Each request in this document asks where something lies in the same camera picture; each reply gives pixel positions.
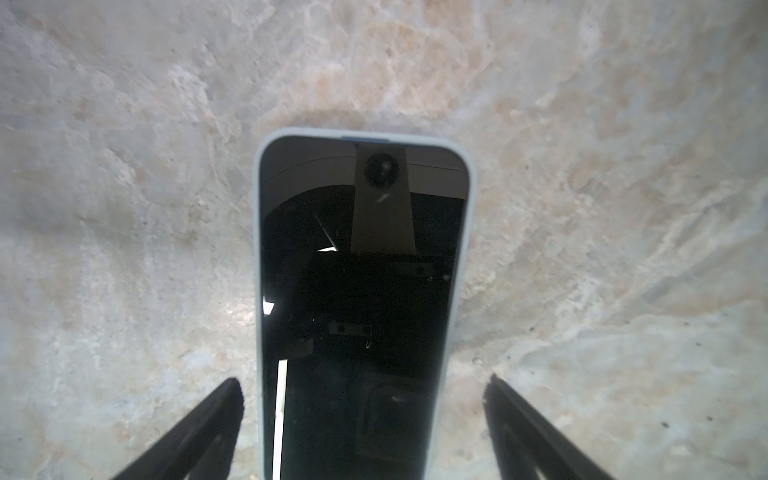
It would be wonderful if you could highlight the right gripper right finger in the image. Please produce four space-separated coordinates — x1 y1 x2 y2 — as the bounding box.
483 375 612 480

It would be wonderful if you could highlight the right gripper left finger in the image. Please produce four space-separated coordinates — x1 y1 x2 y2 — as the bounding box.
114 377 244 480

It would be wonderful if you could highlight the blue-edged black phone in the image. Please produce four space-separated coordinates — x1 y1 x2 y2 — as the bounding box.
259 135 470 480

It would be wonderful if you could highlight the mint green phone case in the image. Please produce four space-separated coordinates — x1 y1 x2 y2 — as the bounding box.
252 127 478 480

